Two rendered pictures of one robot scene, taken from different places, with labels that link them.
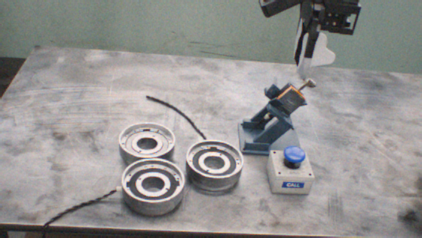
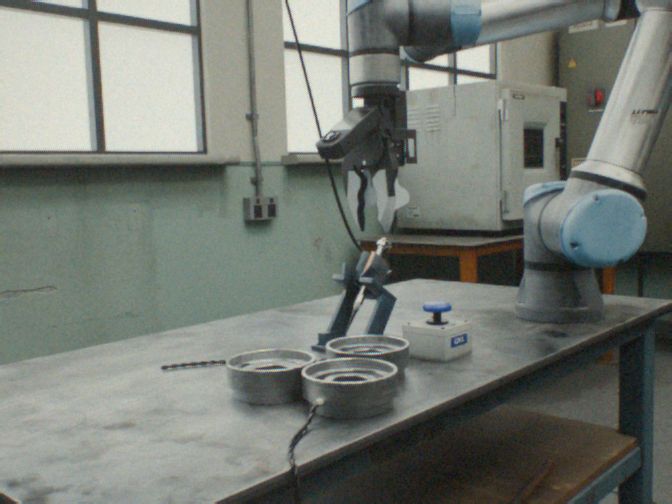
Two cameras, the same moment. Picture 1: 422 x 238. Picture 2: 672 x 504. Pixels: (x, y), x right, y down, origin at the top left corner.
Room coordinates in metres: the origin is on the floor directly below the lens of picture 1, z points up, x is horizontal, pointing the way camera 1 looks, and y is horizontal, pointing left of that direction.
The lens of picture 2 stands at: (-0.06, 0.61, 1.05)
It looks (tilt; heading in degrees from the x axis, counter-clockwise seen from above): 6 degrees down; 319
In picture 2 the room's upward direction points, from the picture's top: 2 degrees counter-clockwise
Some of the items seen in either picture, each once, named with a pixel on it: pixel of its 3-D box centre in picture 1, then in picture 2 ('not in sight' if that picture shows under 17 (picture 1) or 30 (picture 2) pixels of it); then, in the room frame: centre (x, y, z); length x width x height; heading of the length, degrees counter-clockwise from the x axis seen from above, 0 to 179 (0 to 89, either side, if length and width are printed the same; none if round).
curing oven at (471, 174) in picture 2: not in sight; (487, 161); (2.04, -2.16, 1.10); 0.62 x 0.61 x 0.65; 97
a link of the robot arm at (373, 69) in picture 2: not in sight; (373, 74); (0.73, -0.17, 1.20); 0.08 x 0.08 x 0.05
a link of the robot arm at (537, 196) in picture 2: not in sight; (560, 220); (0.63, -0.51, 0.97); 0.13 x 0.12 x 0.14; 143
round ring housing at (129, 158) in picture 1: (147, 147); (271, 376); (0.63, 0.11, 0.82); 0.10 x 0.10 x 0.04
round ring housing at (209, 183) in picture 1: (213, 166); (368, 359); (0.60, -0.02, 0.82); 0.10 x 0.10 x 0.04
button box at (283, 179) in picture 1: (292, 172); (440, 336); (0.61, -0.16, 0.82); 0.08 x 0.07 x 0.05; 97
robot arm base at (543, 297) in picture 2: not in sight; (558, 287); (0.64, -0.51, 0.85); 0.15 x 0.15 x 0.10
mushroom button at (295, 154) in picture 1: (292, 161); (437, 319); (0.61, -0.16, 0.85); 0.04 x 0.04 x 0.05
